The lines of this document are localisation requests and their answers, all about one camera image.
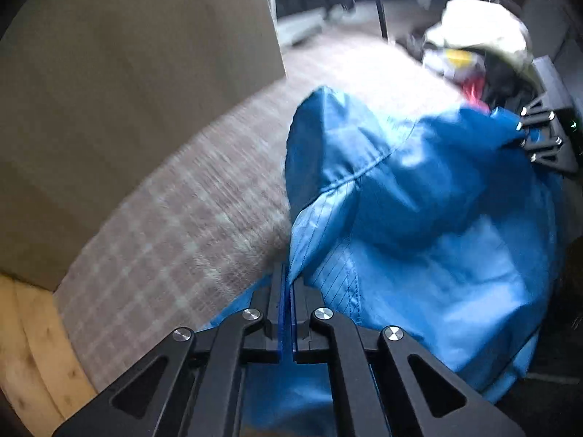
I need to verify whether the white and yellow garment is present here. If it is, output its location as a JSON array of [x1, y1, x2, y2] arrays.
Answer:
[[422, 48, 486, 84]]

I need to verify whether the black garment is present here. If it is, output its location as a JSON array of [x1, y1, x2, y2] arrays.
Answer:
[[481, 52, 539, 114]]

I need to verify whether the cream white garment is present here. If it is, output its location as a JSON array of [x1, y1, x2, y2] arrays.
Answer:
[[424, 0, 533, 75]]

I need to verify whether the pink red garment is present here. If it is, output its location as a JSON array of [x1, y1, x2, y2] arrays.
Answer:
[[461, 75, 490, 114]]

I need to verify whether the plaid bed sheet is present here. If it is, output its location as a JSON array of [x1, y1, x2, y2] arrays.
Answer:
[[55, 29, 461, 390]]

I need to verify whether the blue striped garment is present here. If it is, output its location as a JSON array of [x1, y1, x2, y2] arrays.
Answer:
[[199, 85, 568, 437]]

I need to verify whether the wooden bed headboard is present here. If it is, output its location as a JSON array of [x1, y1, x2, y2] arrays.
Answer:
[[1, 276, 96, 436]]

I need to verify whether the large cardboard box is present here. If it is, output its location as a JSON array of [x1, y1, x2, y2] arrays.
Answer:
[[1, 0, 285, 290]]

